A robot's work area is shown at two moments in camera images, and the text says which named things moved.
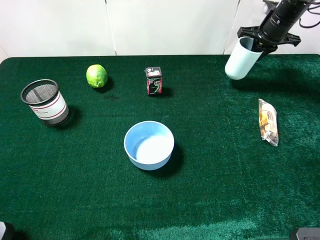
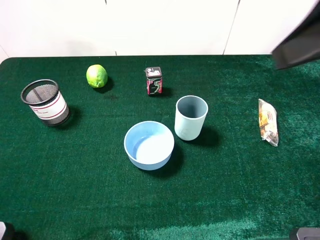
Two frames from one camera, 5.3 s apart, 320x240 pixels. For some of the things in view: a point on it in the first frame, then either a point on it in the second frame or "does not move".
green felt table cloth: x=245 y=164 does not move
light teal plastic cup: x=242 y=60 to x=190 y=115
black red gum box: x=154 y=80 does not move
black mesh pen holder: x=43 y=97 does not move
